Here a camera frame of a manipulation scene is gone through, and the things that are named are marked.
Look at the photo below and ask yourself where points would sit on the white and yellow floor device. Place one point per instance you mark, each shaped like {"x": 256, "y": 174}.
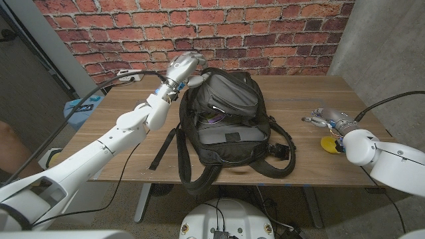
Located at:
{"x": 50, "y": 156}

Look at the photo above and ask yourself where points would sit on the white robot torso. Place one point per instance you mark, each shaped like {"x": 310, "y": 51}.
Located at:
{"x": 225, "y": 219}

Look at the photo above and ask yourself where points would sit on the black smartphone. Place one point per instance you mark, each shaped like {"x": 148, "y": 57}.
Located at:
{"x": 83, "y": 108}

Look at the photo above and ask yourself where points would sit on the black backpack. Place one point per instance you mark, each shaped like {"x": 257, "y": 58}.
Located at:
{"x": 232, "y": 96}

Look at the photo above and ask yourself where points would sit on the printed brick wall backdrop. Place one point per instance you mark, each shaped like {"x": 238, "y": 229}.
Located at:
{"x": 232, "y": 36}

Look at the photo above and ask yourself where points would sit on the purple shiny disc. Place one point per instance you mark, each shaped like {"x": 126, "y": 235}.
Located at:
{"x": 214, "y": 117}

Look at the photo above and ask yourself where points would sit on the black round fan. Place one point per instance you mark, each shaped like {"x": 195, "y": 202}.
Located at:
{"x": 161, "y": 190}

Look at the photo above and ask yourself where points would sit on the person's bare leg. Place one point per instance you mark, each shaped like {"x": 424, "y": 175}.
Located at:
{"x": 13, "y": 149}

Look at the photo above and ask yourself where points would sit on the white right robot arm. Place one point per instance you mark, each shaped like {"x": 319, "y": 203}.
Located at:
{"x": 391, "y": 162}

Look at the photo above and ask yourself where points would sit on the blue round stool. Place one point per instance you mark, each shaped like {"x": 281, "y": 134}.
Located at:
{"x": 78, "y": 121}

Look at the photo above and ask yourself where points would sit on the yellow ball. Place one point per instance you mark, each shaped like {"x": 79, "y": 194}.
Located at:
{"x": 328, "y": 145}

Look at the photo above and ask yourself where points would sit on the white power strip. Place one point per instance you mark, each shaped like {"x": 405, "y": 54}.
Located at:
{"x": 124, "y": 77}

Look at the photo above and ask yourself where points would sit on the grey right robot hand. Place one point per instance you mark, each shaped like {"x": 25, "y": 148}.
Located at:
{"x": 335, "y": 117}

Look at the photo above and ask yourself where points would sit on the teal round disc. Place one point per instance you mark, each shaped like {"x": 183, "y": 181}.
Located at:
{"x": 74, "y": 102}

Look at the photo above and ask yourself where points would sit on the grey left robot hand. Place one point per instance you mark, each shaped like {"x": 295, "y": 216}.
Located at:
{"x": 184, "y": 68}

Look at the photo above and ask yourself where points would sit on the small teal block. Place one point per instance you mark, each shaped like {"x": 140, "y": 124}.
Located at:
{"x": 95, "y": 98}

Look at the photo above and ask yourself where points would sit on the grey table leg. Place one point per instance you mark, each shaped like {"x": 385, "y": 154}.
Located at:
{"x": 312, "y": 209}
{"x": 142, "y": 206}

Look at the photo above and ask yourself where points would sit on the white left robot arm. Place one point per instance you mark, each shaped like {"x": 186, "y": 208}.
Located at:
{"x": 99, "y": 156}

